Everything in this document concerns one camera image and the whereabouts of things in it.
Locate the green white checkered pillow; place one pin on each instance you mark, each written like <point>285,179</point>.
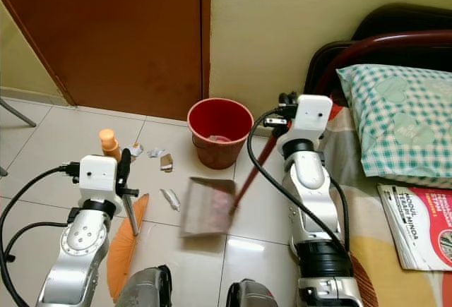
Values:
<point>395,120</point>

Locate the grey metal chair leg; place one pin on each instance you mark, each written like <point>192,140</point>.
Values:
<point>18,113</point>

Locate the small white paper scrap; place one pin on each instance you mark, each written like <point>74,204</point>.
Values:
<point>156,152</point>

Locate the brown wooden door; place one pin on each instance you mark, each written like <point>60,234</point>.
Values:
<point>113,32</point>

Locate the white and red booklet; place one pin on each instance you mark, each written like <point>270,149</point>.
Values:
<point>420,222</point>

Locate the yellow patterned bed sheet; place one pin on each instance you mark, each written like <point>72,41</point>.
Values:
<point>388,279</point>

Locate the grey robot leg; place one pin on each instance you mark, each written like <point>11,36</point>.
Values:
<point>145,289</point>
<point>254,295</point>

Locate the torn grey paper scrap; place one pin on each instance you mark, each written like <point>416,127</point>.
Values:
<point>136,149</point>

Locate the red plastic bucket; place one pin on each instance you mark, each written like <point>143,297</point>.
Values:
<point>219,145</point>

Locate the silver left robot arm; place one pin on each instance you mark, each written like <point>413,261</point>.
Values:
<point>81,243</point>

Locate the long white paper strip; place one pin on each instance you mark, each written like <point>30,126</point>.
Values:
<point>171,200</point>

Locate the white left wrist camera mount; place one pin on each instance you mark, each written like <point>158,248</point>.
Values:
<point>97,176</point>

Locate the dark red bed headboard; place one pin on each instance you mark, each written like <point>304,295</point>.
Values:
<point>381,42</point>

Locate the grey left robot leg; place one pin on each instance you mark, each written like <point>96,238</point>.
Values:
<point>145,289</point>

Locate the grey right robot leg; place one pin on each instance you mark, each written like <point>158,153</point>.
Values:
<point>254,295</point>

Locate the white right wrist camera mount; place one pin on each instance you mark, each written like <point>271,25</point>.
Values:
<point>313,113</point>

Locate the brown paper scrap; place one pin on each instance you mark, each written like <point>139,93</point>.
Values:
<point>167,163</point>

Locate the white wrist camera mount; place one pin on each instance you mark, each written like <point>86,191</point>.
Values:
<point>97,176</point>
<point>313,113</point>

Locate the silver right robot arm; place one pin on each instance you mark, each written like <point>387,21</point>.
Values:
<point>311,187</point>

